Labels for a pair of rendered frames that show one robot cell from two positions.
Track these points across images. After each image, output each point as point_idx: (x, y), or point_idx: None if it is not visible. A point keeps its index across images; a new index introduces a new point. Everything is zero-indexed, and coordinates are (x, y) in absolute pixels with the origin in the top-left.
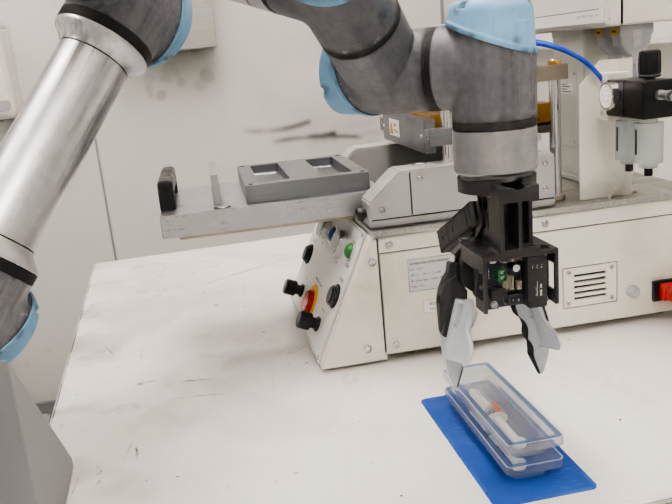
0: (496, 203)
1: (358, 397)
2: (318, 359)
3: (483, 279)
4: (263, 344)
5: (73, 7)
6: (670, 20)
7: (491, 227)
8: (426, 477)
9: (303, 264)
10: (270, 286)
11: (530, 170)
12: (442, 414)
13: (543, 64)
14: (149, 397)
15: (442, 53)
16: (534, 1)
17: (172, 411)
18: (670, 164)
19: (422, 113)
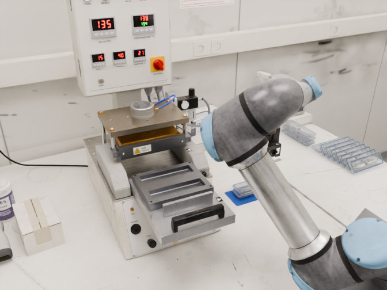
0: (278, 131)
1: (238, 218)
2: (215, 230)
3: (280, 148)
4: (193, 255)
5: (265, 138)
6: (44, 72)
7: (274, 138)
8: None
9: (131, 238)
10: (102, 275)
11: None
12: (245, 201)
13: (162, 102)
14: (253, 276)
15: None
16: (117, 80)
17: (262, 264)
18: (40, 131)
19: (165, 135)
